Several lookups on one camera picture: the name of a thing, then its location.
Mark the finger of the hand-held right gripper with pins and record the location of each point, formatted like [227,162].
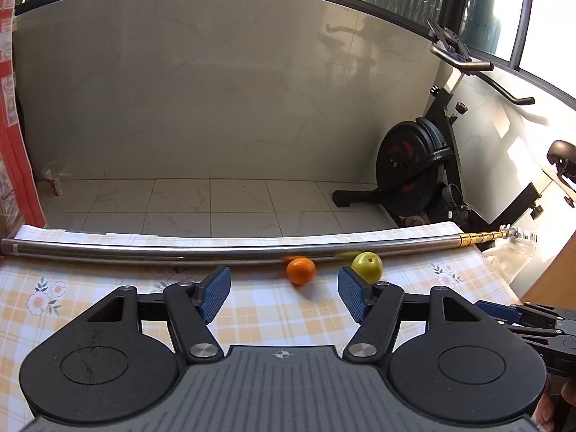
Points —
[549,330]
[499,311]

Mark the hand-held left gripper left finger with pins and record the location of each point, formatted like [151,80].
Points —
[216,294]

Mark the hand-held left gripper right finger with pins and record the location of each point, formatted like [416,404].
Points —
[353,294]

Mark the green apple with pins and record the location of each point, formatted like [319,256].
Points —
[366,264]

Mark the orange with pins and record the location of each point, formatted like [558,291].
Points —
[301,270]

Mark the person's right hand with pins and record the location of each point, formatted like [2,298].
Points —
[546,414]

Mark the checked floral tablecloth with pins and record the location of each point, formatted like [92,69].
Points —
[270,306]

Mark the clear plastic bag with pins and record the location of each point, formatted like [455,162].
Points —
[508,256]

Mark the metal pole with gold end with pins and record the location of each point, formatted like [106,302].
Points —
[180,252]

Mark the wooden board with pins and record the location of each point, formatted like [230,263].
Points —
[558,274]

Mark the black exercise bike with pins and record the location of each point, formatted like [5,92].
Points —
[414,162]

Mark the white cup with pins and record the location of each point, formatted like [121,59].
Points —
[53,180]

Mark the red printed wall poster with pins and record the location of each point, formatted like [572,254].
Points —
[18,166]

